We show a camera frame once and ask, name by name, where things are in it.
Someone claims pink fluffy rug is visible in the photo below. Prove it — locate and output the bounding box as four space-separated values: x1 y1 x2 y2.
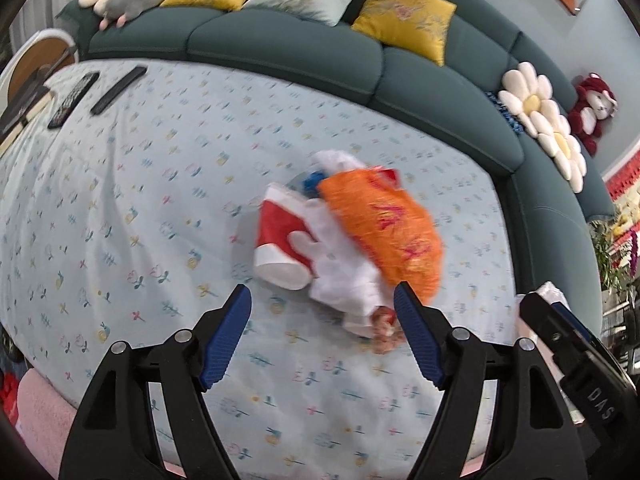
17 368 76 479

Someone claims floral light blue tablecloth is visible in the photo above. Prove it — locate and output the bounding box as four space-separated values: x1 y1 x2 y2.
1 61 518 479

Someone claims black remote control right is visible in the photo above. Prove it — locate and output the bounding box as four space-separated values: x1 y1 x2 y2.
90 65 148 116

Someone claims black remote control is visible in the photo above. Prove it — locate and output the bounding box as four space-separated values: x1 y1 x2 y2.
48 72 100 130
90 65 148 116

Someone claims blue knitted cloth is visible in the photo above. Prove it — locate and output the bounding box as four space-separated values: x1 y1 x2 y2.
485 91 525 136

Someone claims orange plastic snack bag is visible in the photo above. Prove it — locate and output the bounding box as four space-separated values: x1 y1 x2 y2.
318 167 444 304

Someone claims black remote control left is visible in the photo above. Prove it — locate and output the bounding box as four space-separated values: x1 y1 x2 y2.
48 72 100 130

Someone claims dark green sectional sofa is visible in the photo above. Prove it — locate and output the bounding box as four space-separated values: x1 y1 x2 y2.
55 0 614 332

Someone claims black notebook on side table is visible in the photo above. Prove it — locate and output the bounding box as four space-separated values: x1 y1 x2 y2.
1 70 53 145

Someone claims white tissue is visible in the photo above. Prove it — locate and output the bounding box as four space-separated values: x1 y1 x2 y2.
287 148 396 339

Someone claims white daisy pillow upper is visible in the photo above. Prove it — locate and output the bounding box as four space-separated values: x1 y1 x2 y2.
498 62 553 138

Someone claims blue wrapper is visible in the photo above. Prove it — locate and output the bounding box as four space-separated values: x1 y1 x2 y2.
303 171 328 200

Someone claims white daisy pillow lower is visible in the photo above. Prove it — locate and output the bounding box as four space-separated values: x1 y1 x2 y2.
529 112 587 194

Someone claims red paper cup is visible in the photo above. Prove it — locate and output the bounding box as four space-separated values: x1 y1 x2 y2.
254 182 314 290

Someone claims yellow embroidered cushion right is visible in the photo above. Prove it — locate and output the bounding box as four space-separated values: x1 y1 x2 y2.
352 0 457 66

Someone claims potted green plant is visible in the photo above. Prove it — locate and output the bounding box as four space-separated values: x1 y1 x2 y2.
589 214 639 297

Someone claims red white teddy bear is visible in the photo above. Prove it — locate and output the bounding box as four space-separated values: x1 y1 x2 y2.
568 73 618 157

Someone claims round wooden side table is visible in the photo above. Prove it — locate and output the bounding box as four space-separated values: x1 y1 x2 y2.
1 28 79 113

